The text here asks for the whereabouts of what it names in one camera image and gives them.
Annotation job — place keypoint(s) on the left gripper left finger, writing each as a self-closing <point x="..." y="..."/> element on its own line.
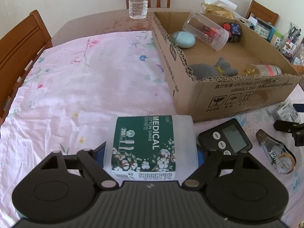
<point x="91" y="162"/>

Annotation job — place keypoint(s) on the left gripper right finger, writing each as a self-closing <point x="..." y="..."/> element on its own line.
<point x="205" y="177"/>

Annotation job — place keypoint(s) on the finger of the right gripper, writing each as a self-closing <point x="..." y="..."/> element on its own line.
<point x="287" y="126"/>
<point x="298" y="107"/>

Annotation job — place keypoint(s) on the glass jar silver lid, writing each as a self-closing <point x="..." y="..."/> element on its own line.
<point x="263" y="70"/>

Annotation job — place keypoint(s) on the cotton swab box green label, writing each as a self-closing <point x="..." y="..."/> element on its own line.
<point x="151" y="148"/>

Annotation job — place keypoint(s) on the grey plush toy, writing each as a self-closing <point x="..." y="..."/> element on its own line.
<point x="221" y="69"/>

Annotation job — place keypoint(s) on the blue black toy train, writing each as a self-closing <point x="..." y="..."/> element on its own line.
<point x="234" y="30"/>

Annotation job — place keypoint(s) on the red toy train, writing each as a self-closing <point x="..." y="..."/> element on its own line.
<point x="208" y="34"/>

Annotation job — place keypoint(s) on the clear plastic jar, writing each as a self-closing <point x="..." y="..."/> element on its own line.
<point x="193" y="23"/>

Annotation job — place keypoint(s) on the light blue round case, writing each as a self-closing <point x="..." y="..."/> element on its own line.
<point x="182" y="39"/>

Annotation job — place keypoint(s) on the flat clear labelled box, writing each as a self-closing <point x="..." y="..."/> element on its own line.
<point x="286" y="112"/>

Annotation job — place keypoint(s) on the correction tape dispenser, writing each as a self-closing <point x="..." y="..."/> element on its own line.
<point x="277" y="153"/>

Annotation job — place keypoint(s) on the black digital timer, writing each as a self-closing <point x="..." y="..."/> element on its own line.
<point x="229" y="138"/>

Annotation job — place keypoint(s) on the clear pen holder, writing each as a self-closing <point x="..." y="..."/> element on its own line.
<point x="289" y="43"/>

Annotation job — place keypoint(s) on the small black-lid jar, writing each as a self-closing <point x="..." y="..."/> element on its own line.
<point x="264" y="29"/>

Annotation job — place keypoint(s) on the open cardboard box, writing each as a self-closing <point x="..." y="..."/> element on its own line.
<point x="213" y="98"/>

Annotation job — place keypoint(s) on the wooden chair far middle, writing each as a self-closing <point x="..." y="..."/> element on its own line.
<point x="260" y="12"/>

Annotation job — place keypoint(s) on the wooden chair near left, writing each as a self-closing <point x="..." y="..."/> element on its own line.
<point x="20" y="48"/>

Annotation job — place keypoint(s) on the gold tissue pack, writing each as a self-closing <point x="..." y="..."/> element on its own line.
<point x="220" y="8"/>

